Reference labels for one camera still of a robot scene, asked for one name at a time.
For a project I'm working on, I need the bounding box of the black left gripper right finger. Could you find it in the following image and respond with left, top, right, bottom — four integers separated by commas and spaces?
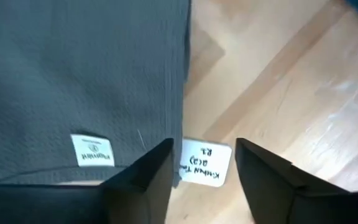
235, 138, 358, 224

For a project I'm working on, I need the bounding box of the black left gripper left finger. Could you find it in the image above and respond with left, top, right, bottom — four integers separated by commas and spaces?
0, 138, 175, 224

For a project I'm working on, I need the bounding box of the dark grey towel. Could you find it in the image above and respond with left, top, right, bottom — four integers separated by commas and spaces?
0, 0, 193, 188

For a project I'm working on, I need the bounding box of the white handwritten paper label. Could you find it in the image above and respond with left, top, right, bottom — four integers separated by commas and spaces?
178, 138, 233, 188

